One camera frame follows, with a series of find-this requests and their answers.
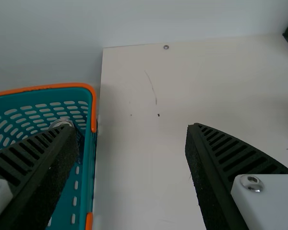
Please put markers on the teal shopping basket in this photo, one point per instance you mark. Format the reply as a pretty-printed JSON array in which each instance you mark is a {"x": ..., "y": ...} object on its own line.
[{"x": 38, "y": 95}]

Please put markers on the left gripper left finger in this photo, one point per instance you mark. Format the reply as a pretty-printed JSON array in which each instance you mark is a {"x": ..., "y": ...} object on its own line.
[{"x": 38, "y": 177}]

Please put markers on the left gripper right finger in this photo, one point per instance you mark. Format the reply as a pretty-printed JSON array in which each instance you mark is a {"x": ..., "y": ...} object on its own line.
[{"x": 218, "y": 182}]

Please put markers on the can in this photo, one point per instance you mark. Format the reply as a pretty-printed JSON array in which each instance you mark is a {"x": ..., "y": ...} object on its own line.
[{"x": 58, "y": 122}]

